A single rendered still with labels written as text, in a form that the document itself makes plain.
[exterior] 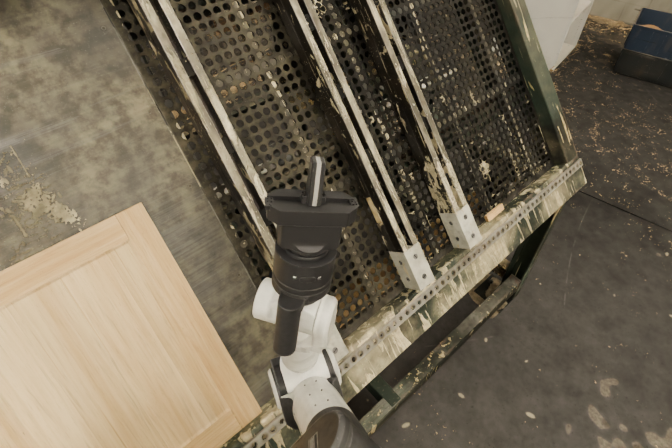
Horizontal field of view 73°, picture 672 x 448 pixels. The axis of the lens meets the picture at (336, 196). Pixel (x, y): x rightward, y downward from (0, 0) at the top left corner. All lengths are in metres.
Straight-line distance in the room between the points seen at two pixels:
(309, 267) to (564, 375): 1.92
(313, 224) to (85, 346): 0.62
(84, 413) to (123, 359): 0.12
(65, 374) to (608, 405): 2.08
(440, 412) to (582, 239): 1.36
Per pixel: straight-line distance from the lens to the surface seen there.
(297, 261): 0.62
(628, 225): 3.18
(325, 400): 0.81
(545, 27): 4.34
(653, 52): 4.61
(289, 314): 0.64
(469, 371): 2.28
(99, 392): 1.09
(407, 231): 1.27
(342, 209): 0.59
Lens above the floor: 2.01
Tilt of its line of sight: 45 degrees down
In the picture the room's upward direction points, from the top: straight up
